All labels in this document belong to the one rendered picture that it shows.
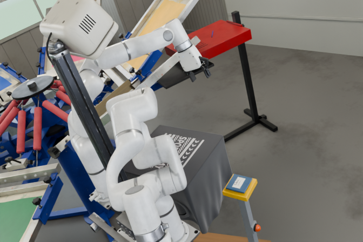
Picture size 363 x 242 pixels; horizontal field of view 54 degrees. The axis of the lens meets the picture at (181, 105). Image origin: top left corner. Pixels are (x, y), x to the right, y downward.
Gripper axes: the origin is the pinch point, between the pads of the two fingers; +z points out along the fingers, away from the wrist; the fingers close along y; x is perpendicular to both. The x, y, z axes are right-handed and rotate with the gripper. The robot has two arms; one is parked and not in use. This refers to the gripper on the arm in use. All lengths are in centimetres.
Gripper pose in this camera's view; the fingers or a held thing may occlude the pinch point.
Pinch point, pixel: (200, 76)
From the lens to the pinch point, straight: 165.7
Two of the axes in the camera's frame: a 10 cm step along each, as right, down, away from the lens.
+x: 5.2, -5.6, 6.4
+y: 7.0, -1.4, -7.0
